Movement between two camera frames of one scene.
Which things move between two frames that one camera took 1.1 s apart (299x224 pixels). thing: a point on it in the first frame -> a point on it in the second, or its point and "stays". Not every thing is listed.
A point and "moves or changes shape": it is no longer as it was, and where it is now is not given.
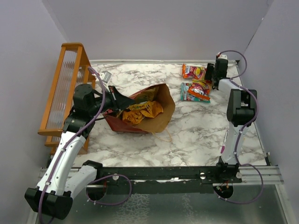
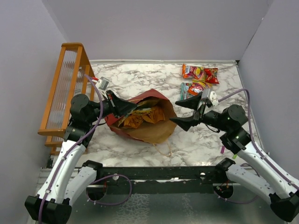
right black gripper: [210, 68] -> [192, 102]
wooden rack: [74, 68] stays
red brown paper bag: [148, 124] moves or changes shape
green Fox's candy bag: [185, 95] stays
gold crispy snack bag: [148, 95] -> [145, 107]
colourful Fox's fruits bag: [192, 72] stays
